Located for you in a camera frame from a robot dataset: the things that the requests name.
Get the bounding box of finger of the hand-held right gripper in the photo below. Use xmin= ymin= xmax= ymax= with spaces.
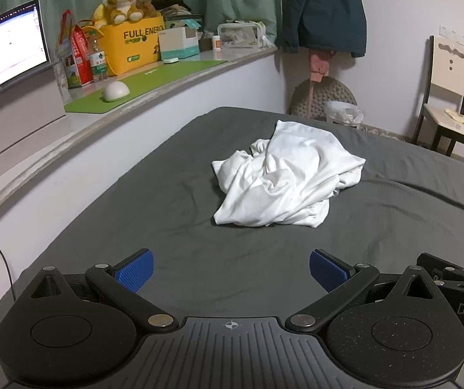
xmin=416 ymin=252 xmax=464 ymax=288

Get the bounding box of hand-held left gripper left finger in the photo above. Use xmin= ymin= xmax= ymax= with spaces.
xmin=25 ymin=248 xmax=180 ymax=333

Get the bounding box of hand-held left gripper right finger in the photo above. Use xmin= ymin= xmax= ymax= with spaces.
xmin=285 ymin=248 xmax=439 ymax=333

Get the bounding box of white shirt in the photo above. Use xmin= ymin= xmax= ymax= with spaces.
xmin=211 ymin=120 xmax=367 ymax=228

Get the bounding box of bed with grey sheet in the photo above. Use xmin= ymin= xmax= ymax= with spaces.
xmin=0 ymin=106 xmax=464 ymax=333

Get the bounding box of trash bin with white bag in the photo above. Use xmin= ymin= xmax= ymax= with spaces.
xmin=325 ymin=100 xmax=364 ymax=128

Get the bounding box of round grey bumpy cushion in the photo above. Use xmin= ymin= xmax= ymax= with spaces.
xmin=290 ymin=79 xmax=358 ymax=121

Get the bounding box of green desk mat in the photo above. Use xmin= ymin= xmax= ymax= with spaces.
xmin=64 ymin=60 xmax=228 ymax=115

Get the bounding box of black beige chair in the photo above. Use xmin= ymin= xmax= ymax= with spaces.
xmin=412 ymin=34 xmax=464 ymax=167

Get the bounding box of plastic water bottle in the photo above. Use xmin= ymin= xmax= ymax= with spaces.
xmin=87 ymin=34 xmax=108 ymax=82

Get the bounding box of yellow cardboard box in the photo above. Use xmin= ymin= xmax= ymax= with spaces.
xmin=94 ymin=15 xmax=165 ymax=77

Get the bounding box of red paper bag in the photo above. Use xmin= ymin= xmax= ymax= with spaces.
xmin=55 ymin=10 xmax=95 ymax=89

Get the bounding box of white teal cardboard box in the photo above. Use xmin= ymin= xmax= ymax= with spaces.
xmin=158 ymin=26 xmax=200 ymax=61

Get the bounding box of clear plastic container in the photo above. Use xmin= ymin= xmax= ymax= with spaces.
xmin=218 ymin=20 xmax=269 ymax=49

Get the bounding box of teal flat box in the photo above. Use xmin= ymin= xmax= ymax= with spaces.
xmin=164 ymin=15 xmax=204 ymax=31

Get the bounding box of computer monitor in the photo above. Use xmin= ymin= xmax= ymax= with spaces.
xmin=0 ymin=0 xmax=51 ymax=108

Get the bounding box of yellow plush toy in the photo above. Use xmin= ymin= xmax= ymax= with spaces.
xmin=93 ymin=4 xmax=108 ymax=30

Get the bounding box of dark teal jacket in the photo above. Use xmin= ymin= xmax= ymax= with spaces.
xmin=276 ymin=0 xmax=368 ymax=58

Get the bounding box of brown plush toy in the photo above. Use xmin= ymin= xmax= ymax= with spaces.
xmin=137 ymin=0 xmax=156 ymax=19

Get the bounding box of brown white plush monkey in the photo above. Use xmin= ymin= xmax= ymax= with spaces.
xmin=103 ymin=0 xmax=144 ymax=24

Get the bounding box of black hat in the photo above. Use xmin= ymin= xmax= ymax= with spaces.
xmin=151 ymin=0 xmax=192 ymax=12

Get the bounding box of pink long-handled tool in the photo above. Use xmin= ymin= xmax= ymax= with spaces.
xmin=307 ymin=49 xmax=332 ymax=119

